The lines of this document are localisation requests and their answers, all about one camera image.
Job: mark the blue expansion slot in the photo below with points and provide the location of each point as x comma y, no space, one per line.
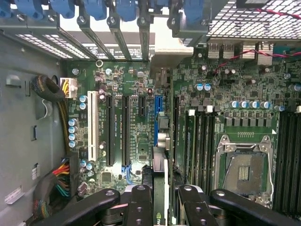
159,117

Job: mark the long black expansion slot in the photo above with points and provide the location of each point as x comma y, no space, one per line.
126,129
176,129
109,129

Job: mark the short black expansion slot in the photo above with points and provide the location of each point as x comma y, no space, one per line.
142,106

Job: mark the blue card retention clip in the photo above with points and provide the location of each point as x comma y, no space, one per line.
5,9
127,10
30,9
160,2
194,11
95,10
62,9

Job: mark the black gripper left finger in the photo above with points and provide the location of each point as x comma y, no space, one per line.
141,207

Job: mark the green motherboard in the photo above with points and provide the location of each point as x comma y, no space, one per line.
141,131

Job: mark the white expansion slot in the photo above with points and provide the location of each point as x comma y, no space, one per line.
92,122

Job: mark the white power connector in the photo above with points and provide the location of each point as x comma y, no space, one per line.
69,88

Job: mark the dark grey open PC case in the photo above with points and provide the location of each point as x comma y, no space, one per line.
18,117

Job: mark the CPU socket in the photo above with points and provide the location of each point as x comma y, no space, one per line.
244,174

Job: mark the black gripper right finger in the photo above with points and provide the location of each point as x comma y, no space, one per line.
195,209

